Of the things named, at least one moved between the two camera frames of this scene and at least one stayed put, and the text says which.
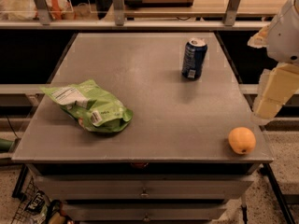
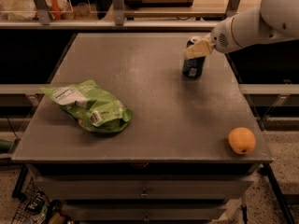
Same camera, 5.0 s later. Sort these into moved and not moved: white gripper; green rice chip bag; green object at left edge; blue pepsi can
Moved: white gripper
Not moved: green object at left edge; green rice chip bag; blue pepsi can
